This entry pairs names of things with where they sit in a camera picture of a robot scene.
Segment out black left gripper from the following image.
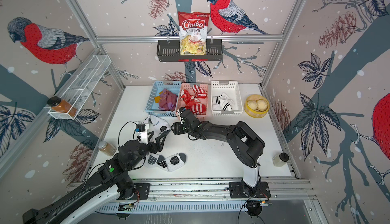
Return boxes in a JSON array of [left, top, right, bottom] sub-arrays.
[[128, 131, 167, 171]]

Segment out red santa pattern sock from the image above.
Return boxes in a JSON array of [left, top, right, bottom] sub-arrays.
[[186, 100, 207, 115]]

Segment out white grey patterned sock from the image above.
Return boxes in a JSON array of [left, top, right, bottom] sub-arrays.
[[146, 153, 187, 172]]

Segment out red snowflake sock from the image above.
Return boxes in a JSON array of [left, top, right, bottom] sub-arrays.
[[180, 89, 193, 104]]

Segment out red white striped sock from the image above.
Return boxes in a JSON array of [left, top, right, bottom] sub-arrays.
[[192, 84, 207, 99]]

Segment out white black-striped sock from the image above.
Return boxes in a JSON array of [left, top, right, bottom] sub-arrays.
[[218, 93, 235, 111], [212, 96, 222, 111]]

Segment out purple yellow sock top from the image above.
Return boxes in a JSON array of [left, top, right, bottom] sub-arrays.
[[158, 92, 177, 111]]

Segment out purple yellow sock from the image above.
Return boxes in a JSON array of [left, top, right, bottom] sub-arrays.
[[158, 92, 177, 111], [154, 89, 171, 104]]

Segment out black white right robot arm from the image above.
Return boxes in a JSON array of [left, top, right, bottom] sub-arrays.
[[171, 107, 265, 195]]

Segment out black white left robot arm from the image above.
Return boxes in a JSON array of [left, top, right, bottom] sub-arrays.
[[22, 130, 170, 224]]

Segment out pink plastic basket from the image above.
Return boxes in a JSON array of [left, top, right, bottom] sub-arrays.
[[175, 83, 209, 121]]

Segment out blue plastic basket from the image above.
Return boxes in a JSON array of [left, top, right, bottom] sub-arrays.
[[145, 80, 181, 117]]

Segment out white plastic basket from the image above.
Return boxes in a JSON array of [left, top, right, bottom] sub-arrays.
[[210, 80, 243, 117]]

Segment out glass jar amber contents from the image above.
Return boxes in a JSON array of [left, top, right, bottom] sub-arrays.
[[97, 140, 117, 157]]

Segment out yellow bowl with buns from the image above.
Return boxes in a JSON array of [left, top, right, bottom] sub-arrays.
[[244, 95, 270, 118]]

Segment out black round knob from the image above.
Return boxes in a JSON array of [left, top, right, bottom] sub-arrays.
[[272, 153, 289, 167]]

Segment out red Chuba cassava chips bag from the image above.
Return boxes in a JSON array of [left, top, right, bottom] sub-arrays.
[[178, 12, 210, 55]]

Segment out orange spice jar black lid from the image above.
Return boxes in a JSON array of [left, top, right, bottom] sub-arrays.
[[47, 96, 77, 117]]

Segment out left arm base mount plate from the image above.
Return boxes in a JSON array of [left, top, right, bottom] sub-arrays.
[[119, 183, 151, 201]]

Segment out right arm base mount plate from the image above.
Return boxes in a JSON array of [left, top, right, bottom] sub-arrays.
[[228, 181, 271, 199]]

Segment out black wall-mounted wire basket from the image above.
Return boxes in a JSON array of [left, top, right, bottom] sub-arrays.
[[156, 39, 223, 62]]

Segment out clear acrylic wall shelf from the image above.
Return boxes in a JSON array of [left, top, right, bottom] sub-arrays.
[[48, 54, 111, 120]]

